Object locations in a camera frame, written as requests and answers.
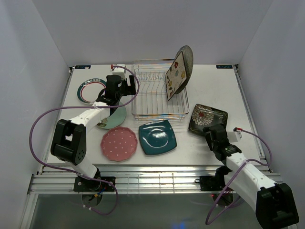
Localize black floral square plate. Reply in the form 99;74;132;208
188;104;228;136

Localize wire dish rack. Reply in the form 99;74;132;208
131;59;190;122

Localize cream floral square plate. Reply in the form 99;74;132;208
165;52;186;101

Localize speckled round plate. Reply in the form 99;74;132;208
175;45;193;94

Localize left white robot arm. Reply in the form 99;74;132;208
51;74;139;191

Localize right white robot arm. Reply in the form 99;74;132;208
203;125;299;229

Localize mint green flower plate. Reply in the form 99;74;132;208
97;106;127;129

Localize white plate green rim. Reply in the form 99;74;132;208
77;78;106;105

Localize left blue table label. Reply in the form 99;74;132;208
74;65;91;69

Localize blue table label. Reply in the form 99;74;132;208
74;65;91;69
216;65;233;69

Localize pink dotted plate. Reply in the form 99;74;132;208
100;126;138;162

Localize teal square plate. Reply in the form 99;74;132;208
138;120;177;156

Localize right blue table label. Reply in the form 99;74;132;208
216;65;233;69

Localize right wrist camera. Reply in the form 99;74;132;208
227;127;242;143

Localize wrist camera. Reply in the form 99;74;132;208
227;127;242;143
111;64;126;79

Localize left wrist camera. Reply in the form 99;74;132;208
111;64;126;79

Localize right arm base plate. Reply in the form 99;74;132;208
194;176;225;191

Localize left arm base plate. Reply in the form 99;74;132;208
73;177;114;193

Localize aluminium frame rails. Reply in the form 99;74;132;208
28;64;269;194

